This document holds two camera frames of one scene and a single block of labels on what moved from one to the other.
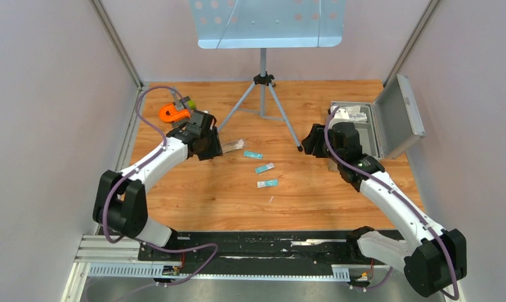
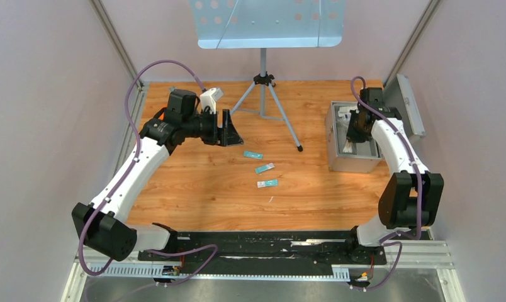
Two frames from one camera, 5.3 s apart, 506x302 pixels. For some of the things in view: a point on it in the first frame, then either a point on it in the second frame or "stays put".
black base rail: [252, 250] stays put
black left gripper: [216, 149] -> [226, 136]
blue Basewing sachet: [253, 154] stays put
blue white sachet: [267, 183] stays put
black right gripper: [311, 143] -> [352, 134]
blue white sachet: [264, 168] stays put
